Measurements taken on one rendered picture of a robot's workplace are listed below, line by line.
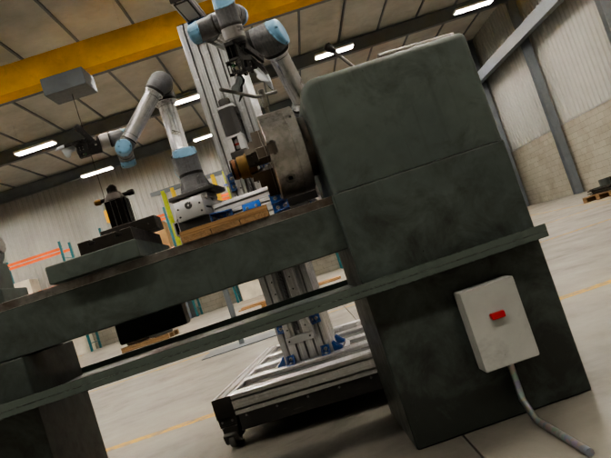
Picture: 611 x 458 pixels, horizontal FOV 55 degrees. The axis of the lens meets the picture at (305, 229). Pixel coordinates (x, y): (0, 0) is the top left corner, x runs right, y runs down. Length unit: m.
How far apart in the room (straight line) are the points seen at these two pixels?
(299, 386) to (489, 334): 1.00
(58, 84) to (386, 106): 11.68
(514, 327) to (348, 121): 0.84
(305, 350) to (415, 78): 1.48
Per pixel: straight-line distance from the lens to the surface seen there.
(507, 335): 1.95
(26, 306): 2.12
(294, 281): 2.81
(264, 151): 2.01
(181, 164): 2.84
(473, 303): 1.90
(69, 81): 13.29
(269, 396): 2.66
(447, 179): 1.98
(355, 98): 1.98
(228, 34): 2.09
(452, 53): 2.09
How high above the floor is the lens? 0.68
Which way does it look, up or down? 3 degrees up
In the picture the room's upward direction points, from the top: 18 degrees counter-clockwise
